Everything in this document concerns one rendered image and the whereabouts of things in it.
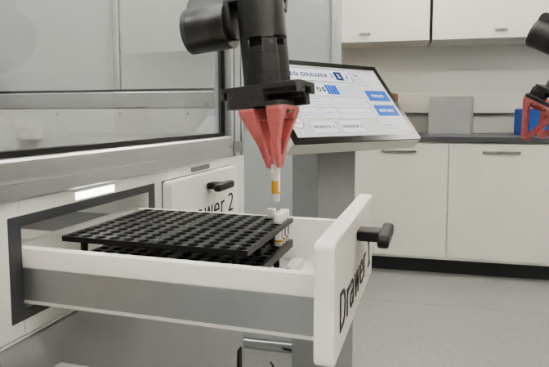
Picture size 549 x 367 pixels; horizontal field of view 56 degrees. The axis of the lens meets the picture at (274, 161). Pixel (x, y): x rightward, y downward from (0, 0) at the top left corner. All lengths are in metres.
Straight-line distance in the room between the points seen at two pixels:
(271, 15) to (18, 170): 0.32
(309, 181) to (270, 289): 1.07
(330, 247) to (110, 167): 0.39
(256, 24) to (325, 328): 0.35
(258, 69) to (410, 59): 3.57
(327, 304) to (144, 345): 0.46
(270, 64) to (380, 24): 3.23
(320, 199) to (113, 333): 0.90
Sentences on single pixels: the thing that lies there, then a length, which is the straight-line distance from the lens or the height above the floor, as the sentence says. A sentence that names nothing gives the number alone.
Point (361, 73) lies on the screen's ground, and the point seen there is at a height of 1.17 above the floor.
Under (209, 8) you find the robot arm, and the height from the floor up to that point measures 1.16.
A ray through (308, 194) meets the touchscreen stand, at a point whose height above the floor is 0.80.
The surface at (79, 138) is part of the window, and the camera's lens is 0.70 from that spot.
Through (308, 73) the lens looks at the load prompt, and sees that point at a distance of 1.56.
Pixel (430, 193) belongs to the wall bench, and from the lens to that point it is 3.46.
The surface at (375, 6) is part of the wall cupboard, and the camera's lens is 3.85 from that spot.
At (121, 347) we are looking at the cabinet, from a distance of 0.81.
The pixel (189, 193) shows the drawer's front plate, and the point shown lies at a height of 0.90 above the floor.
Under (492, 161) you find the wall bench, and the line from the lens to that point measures 3.48.
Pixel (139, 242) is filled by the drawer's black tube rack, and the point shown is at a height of 0.90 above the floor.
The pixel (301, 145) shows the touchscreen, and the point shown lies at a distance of 1.32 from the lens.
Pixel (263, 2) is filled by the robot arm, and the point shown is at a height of 1.16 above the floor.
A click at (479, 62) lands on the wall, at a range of 4.19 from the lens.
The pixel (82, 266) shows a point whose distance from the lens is 0.58.
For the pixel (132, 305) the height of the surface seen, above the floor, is 0.85.
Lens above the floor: 1.04
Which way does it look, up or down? 5 degrees down
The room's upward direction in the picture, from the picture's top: straight up
